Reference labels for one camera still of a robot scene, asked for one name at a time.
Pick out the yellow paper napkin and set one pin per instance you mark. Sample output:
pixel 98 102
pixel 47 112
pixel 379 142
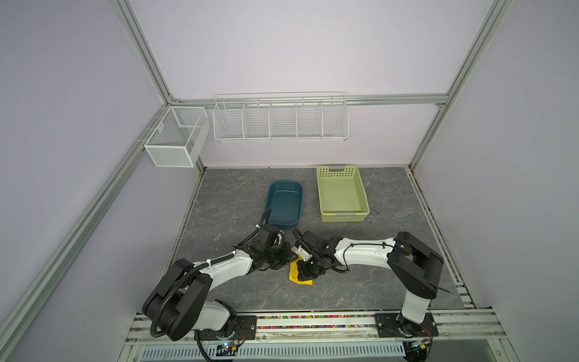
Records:
pixel 294 274

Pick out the light green plastic basket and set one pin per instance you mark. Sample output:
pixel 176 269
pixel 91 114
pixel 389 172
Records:
pixel 341 193

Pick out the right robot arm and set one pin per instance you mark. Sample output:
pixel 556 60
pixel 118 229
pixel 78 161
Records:
pixel 415 264

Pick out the long white wire rack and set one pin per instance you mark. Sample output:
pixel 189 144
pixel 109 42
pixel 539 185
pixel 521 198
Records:
pixel 281 116

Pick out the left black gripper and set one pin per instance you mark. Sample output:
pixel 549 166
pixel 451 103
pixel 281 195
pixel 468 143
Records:
pixel 286 258

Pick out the small white mesh basket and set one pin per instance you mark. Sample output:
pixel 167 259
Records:
pixel 179 136

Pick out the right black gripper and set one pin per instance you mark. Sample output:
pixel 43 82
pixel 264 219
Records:
pixel 303 274

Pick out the dark teal plastic tray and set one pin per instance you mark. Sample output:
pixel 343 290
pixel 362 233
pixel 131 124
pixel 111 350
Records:
pixel 285 202

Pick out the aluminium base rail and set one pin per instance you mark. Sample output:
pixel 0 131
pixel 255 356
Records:
pixel 457 335

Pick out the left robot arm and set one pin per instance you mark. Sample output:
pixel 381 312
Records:
pixel 179 301

